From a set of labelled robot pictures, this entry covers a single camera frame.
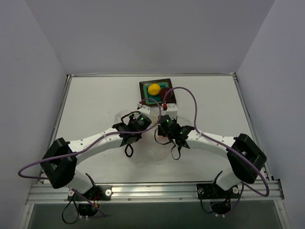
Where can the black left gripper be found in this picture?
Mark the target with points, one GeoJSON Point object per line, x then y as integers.
{"type": "Point", "coordinates": [145, 113]}

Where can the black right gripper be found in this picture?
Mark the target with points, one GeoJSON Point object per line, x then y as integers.
{"type": "Point", "coordinates": [163, 117]}

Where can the translucent printed plastic bag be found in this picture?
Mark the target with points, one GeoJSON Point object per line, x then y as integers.
{"type": "Point", "coordinates": [148, 149]}

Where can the dark red fake plum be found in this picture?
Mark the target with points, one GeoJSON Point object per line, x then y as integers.
{"type": "Point", "coordinates": [165, 94]}

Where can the yellow fake lemon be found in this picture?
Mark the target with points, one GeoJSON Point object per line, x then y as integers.
{"type": "Point", "coordinates": [154, 89]}

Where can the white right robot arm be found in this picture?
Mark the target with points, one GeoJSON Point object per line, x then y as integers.
{"type": "Point", "coordinates": [245, 157]}

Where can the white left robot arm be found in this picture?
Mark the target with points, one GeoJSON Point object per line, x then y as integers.
{"type": "Point", "coordinates": [66, 155]}

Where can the square teal dark-rimmed plate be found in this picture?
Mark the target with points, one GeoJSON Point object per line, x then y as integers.
{"type": "Point", "coordinates": [144, 93]}

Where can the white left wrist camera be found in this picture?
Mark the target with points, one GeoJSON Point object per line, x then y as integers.
{"type": "Point", "coordinates": [143, 109]}

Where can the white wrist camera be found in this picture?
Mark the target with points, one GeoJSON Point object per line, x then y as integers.
{"type": "Point", "coordinates": [143, 109]}
{"type": "Point", "coordinates": [170, 109]}

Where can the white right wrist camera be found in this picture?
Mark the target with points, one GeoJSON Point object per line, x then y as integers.
{"type": "Point", "coordinates": [170, 109]}

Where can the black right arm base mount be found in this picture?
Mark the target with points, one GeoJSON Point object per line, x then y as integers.
{"type": "Point", "coordinates": [225, 200]}

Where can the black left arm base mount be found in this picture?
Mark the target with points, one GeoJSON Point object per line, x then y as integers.
{"type": "Point", "coordinates": [85, 194]}

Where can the aluminium table frame rail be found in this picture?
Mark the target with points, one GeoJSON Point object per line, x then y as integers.
{"type": "Point", "coordinates": [166, 192]}

